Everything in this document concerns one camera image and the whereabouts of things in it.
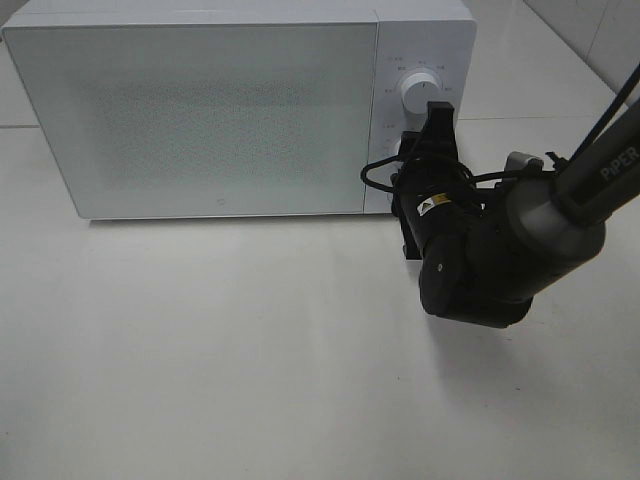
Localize white microwave door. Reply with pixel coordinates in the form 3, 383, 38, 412
5, 24, 376, 220

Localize white microwave oven body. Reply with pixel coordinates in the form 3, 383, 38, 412
1, 1, 477, 220

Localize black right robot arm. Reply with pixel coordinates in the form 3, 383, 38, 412
392, 102, 639, 328

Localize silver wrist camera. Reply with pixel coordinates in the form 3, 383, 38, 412
504, 151, 544, 171

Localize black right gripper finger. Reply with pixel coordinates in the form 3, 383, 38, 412
400, 131, 421, 164
417, 101, 459, 160

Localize white microwave knob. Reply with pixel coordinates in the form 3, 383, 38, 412
400, 69, 442, 115
394, 139, 409, 170

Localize white adjacent table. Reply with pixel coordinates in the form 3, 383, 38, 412
457, 0, 631, 121

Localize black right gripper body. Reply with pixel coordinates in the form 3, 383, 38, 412
392, 152, 482, 260

